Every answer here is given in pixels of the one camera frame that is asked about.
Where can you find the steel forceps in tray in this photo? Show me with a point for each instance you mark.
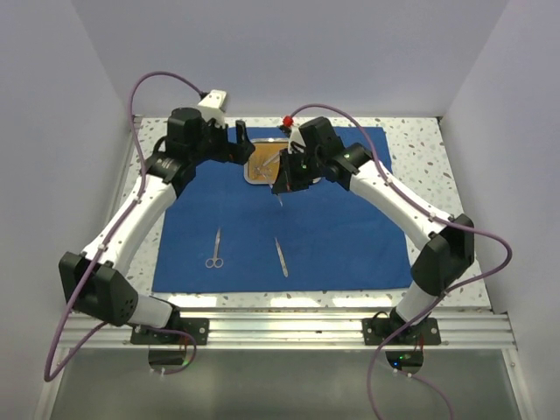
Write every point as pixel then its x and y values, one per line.
pixel 264 167

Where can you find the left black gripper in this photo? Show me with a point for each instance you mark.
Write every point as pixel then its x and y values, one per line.
pixel 236 152

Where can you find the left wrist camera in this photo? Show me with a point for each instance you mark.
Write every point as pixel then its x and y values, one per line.
pixel 213 106

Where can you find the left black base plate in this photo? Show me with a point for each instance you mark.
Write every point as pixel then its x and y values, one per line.
pixel 187 330

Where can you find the metal instrument tray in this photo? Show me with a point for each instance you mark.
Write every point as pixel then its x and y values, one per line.
pixel 266 146

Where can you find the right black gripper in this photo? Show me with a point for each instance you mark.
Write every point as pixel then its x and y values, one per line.
pixel 287 180

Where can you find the steel scissors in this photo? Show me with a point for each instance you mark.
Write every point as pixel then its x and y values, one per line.
pixel 215 261

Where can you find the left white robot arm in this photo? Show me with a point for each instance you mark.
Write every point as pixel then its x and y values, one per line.
pixel 94 280

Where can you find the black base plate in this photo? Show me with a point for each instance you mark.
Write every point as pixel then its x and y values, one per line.
pixel 382 328
pixel 187 330

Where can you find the steel scalpel handle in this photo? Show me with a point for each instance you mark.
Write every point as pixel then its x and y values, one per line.
pixel 281 258

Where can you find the aluminium mounting rail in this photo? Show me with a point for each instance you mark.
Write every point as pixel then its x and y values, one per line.
pixel 343 329

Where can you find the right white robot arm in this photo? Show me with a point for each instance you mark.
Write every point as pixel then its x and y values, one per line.
pixel 445 243

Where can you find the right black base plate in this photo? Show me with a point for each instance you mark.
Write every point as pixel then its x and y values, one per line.
pixel 382 328

